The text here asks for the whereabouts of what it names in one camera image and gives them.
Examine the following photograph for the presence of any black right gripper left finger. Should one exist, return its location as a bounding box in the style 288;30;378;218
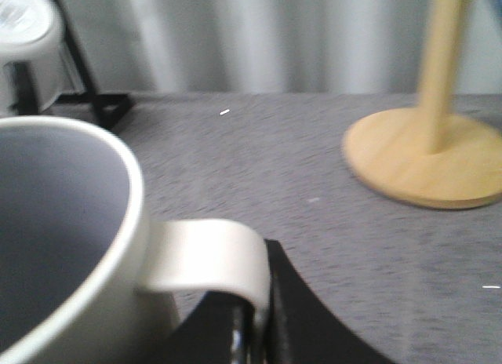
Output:
156;292;251;363

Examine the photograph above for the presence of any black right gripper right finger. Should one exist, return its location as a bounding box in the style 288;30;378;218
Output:
265;239;392;363

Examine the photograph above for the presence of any cream HOME mug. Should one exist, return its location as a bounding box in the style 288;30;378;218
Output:
1;116;271;363

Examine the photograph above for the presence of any wooden mug tree stand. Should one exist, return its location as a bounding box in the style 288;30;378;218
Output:
342;0;501;209

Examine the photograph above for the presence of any white enamel mug right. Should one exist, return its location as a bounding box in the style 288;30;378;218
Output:
1;0;65;117

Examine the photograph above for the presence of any black wire mug rack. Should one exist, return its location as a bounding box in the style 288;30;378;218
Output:
37;0;133;129

